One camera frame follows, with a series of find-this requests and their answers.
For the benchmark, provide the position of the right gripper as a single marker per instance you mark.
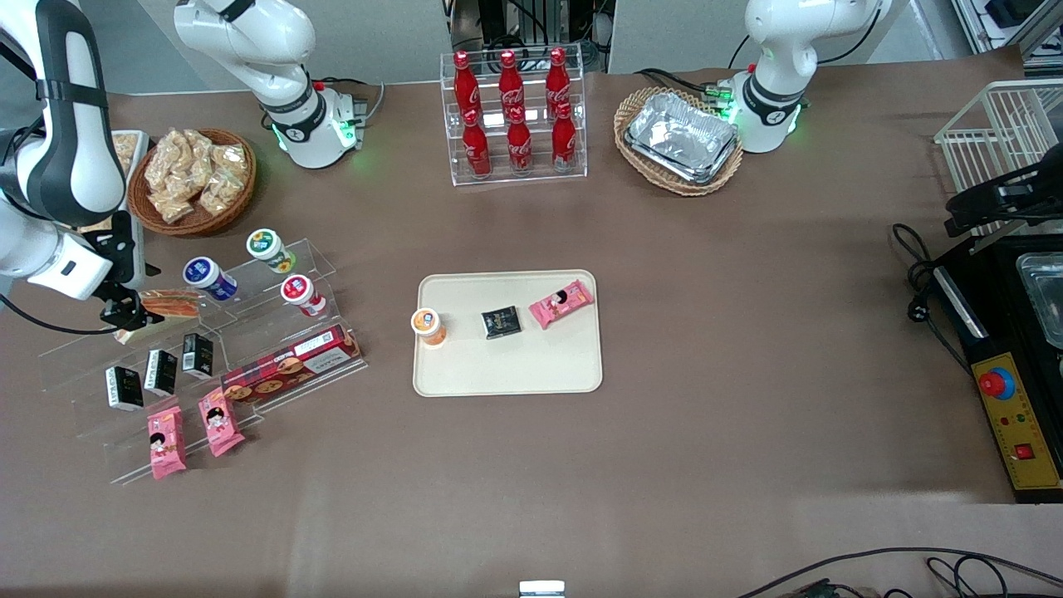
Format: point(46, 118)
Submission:
point(124, 247)

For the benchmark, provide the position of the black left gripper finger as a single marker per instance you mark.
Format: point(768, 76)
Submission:
point(972, 226)
point(973, 202)

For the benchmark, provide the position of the triangle sandwich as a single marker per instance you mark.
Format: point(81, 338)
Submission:
point(176, 304)

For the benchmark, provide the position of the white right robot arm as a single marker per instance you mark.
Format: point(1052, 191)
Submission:
point(75, 108)

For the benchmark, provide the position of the clear tray inside machine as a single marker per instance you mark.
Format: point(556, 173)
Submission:
point(1045, 295)

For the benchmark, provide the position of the aluminium foil tray stack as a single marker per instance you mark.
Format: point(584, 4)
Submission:
point(681, 133)

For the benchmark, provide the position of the beige plastic tray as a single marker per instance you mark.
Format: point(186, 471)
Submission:
point(515, 365)

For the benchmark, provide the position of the small black drink carton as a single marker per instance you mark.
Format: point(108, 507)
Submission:
point(198, 355)
point(124, 389)
point(161, 372)

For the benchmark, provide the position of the blue cap yogurt bottle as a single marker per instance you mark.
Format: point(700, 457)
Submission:
point(208, 276)

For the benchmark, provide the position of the black sealing machine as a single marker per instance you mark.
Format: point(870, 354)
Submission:
point(996, 332)

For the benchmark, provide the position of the clear bag of fried snacks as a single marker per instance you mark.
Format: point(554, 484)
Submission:
point(172, 208)
point(232, 160)
point(220, 193)
point(166, 162)
point(202, 152)

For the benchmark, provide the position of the dark brown wicker basket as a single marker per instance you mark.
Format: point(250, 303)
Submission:
point(199, 223)

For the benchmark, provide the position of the pink cartoon snack pack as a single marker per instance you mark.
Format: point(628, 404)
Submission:
point(562, 304)
point(166, 442)
point(220, 422)

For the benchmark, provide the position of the clear acrylic stepped shelf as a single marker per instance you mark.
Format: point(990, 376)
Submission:
point(274, 332)

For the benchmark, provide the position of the white rectangular snack dish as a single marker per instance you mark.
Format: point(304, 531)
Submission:
point(141, 166)

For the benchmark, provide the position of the green cap yogurt bottle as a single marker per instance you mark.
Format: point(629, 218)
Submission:
point(267, 247)

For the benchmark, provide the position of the tan cracker snack pack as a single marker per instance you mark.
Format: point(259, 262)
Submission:
point(124, 154)

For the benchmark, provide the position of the red cookie box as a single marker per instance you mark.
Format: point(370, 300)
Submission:
point(291, 365)

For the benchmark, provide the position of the red cap yogurt bottle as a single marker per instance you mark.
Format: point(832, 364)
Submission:
point(301, 293)

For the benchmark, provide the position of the orange lid cup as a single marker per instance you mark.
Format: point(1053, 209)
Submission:
point(428, 325)

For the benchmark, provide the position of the light woven wicker basket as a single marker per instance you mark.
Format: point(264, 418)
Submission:
point(664, 184)

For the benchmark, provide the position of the small black snack packet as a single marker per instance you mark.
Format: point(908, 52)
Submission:
point(502, 322)

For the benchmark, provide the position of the red cola bottle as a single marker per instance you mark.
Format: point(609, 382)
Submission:
point(477, 149)
point(511, 83)
point(465, 87)
point(519, 145)
point(564, 141)
point(558, 81)

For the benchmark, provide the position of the clear acrylic bottle rack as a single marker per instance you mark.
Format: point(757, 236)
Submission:
point(536, 178)

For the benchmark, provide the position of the small white box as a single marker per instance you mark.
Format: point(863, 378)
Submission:
point(541, 590)

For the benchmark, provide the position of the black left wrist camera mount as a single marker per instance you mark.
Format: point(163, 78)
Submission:
point(1038, 187)

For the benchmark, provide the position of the aluminium frame rack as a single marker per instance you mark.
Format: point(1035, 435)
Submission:
point(1038, 41)

